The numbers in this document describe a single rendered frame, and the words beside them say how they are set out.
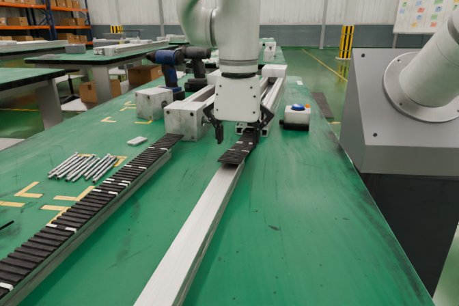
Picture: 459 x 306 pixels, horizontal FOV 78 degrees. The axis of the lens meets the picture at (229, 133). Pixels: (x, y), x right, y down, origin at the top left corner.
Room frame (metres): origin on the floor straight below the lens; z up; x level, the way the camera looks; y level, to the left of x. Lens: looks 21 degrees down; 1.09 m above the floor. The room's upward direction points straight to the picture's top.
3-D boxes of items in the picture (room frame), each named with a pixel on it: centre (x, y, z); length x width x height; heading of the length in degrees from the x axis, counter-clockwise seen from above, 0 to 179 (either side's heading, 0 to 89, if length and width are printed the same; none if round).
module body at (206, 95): (1.25, 0.02, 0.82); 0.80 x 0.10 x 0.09; 166
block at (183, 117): (0.81, 0.12, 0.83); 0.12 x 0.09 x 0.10; 76
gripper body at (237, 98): (0.63, -0.02, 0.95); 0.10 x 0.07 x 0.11; 76
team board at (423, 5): (5.64, -3.63, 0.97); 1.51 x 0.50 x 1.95; 12
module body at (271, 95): (1.20, -0.17, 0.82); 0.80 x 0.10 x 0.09; 166
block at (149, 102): (1.01, 0.26, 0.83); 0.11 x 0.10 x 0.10; 54
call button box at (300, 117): (0.90, -0.21, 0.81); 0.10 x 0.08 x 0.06; 76
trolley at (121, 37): (5.86, 2.15, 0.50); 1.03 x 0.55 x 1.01; 177
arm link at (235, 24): (0.63, -0.02, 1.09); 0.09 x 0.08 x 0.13; 78
